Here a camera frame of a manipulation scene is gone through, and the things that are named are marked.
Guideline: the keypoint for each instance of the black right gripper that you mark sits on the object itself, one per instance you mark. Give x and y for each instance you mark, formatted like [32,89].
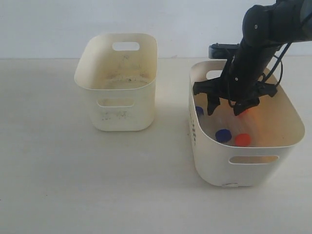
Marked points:
[239,79]

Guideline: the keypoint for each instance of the orange-capped tube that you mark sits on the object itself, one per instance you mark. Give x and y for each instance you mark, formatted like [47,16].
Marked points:
[248,120]
[240,133]

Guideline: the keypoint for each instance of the blue-capped tube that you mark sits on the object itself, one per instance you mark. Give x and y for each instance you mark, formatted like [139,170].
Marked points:
[200,113]
[222,131]

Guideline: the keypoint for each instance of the orange-capped tube front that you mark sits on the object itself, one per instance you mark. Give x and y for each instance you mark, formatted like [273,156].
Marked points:
[240,133]

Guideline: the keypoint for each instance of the cream plastic bin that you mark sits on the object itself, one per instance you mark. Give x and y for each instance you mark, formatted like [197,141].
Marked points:
[280,128]
[116,76]

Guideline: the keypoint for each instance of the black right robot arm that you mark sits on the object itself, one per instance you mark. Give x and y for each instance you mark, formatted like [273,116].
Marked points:
[266,30]

